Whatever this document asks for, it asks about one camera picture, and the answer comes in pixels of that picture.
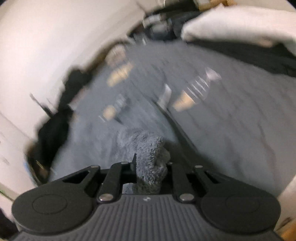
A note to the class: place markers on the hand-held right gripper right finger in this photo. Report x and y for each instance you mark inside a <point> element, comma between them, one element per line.
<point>180,180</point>

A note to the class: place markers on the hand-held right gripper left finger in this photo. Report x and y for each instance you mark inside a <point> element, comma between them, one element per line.
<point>114,178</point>

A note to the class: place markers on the grey fleece garment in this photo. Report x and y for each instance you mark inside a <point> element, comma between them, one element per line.
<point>150,153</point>

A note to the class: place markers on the stack of folded clothes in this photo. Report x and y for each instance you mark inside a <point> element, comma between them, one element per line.
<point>161,30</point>

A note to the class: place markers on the black jacket brown fleece lining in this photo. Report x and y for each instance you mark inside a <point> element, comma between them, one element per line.
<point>53,134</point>

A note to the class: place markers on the dark grey printed quilt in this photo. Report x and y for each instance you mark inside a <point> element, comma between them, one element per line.
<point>231,115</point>

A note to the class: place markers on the white folded garment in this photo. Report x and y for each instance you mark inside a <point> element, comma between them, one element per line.
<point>231,23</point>

